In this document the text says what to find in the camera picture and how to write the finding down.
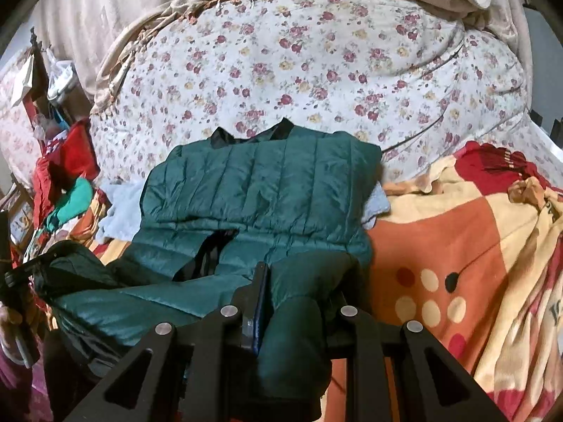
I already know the dark green quilted jacket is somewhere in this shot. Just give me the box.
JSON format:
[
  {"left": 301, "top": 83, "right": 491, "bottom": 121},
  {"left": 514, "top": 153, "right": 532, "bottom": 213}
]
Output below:
[{"left": 34, "top": 120, "right": 382, "bottom": 420}]

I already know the purple floral cloth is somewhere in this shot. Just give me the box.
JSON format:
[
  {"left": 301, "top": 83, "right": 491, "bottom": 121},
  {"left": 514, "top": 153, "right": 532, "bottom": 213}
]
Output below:
[{"left": 0, "top": 352, "right": 52, "bottom": 421}]

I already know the person's left hand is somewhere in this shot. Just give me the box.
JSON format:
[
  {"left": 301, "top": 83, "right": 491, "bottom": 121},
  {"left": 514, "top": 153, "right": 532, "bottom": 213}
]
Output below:
[{"left": 0, "top": 305, "right": 30, "bottom": 368}]

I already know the white floral quilt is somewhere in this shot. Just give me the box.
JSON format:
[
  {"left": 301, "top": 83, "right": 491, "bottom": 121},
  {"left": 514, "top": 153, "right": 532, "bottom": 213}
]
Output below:
[{"left": 91, "top": 0, "right": 562, "bottom": 186}]

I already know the bright green garment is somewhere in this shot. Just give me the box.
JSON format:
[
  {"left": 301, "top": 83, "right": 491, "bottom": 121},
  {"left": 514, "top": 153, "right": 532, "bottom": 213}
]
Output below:
[{"left": 44, "top": 177, "right": 94, "bottom": 234}]

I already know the red garment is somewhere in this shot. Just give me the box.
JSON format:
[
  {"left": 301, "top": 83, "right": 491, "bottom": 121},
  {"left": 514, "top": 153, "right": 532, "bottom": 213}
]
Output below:
[{"left": 32, "top": 118, "right": 100, "bottom": 229}]

